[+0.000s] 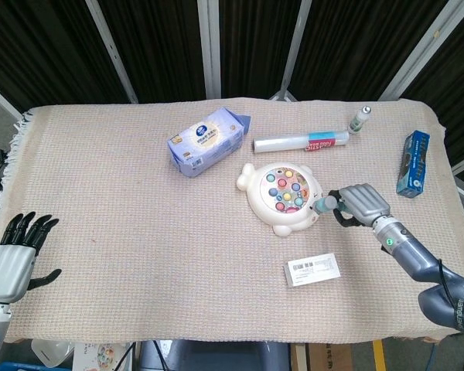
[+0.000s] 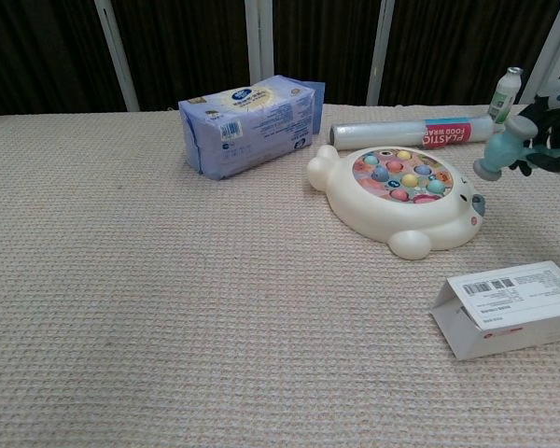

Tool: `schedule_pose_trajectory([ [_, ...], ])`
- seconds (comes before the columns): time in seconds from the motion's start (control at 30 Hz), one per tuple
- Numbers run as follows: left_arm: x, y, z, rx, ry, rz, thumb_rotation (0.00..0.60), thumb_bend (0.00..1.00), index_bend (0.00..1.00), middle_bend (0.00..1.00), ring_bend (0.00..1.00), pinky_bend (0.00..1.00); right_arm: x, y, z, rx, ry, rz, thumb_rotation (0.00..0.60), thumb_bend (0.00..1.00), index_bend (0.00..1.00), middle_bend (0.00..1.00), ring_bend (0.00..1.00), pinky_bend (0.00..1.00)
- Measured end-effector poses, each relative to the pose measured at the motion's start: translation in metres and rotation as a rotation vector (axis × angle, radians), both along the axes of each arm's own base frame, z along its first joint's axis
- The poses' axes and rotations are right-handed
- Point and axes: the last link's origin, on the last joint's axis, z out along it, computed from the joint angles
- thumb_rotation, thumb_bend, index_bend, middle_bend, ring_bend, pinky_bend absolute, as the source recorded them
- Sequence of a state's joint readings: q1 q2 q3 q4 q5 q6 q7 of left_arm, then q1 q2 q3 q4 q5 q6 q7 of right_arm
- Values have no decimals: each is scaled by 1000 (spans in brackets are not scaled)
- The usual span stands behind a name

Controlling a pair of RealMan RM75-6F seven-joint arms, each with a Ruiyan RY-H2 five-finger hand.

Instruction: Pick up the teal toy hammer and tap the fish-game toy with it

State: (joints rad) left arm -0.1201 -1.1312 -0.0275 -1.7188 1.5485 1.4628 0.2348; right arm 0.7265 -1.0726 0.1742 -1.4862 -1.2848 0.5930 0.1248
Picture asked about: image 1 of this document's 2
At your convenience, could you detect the black pleated curtain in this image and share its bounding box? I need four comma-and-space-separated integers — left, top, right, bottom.
0, 0, 464, 186

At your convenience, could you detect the beige woven tablecloth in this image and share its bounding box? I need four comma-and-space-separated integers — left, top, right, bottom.
0, 96, 464, 345

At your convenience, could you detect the white metal frame post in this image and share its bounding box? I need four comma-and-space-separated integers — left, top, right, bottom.
196, 0, 222, 100
85, 0, 139, 104
379, 0, 464, 101
270, 0, 313, 102

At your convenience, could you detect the white whack-a-mole toy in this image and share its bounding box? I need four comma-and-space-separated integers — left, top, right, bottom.
236, 162, 326, 237

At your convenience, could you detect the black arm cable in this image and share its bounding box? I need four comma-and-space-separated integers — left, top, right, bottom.
436, 257, 464, 334

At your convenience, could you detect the printed toy packaging box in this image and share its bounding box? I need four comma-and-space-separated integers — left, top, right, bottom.
72, 342, 135, 371

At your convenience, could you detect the teal toy hammer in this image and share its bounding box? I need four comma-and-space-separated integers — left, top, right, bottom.
312, 195, 351, 216

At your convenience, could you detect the blue cardboard box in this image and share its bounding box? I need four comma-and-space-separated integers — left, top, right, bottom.
395, 130, 432, 199

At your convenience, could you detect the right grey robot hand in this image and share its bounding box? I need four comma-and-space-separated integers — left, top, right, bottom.
326, 183, 392, 229

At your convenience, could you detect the purple tissue pack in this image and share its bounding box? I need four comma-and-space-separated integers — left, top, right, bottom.
166, 107, 252, 179

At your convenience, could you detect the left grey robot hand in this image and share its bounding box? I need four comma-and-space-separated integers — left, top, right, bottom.
0, 211, 63, 305

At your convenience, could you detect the brown cardboard carton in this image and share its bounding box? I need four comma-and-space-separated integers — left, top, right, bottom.
292, 342, 353, 371

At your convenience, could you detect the small white green-label bottle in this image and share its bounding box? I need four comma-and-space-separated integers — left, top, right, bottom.
347, 105, 373, 135

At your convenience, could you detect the plastic food wrap roll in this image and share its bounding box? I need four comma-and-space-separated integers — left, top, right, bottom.
253, 130, 350, 155

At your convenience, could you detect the white barcode cardboard box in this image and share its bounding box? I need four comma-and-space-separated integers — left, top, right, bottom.
285, 252, 342, 289

